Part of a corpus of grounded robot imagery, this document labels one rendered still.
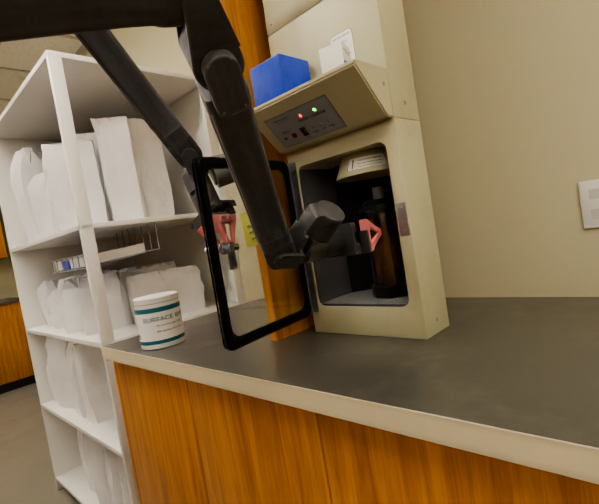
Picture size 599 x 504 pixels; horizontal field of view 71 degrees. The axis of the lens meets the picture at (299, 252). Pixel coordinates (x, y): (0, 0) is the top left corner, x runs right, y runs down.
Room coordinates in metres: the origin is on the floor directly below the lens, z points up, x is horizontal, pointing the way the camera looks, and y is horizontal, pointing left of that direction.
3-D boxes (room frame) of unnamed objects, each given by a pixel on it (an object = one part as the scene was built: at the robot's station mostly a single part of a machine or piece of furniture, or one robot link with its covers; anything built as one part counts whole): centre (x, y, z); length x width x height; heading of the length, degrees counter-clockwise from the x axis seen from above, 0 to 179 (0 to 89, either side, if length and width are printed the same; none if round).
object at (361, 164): (1.04, -0.21, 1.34); 0.18 x 0.18 x 0.05
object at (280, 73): (1.00, -0.02, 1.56); 0.10 x 0.10 x 0.09; 46
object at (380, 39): (1.07, -0.21, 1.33); 0.32 x 0.25 x 0.77; 46
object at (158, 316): (1.25, 0.45, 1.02); 0.13 x 0.13 x 0.15
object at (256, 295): (0.95, 0.09, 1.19); 0.30 x 0.01 x 0.40; 143
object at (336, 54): (0.89, -0.14, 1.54); 0.05 x 0.05 x 0.06; 62
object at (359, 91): (0.94, -0.08, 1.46); 0.32 x 0.11 x 0.10; 46
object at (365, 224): (0.89, -0.14, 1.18); 0.09 x 0.07 x 0.07; 134
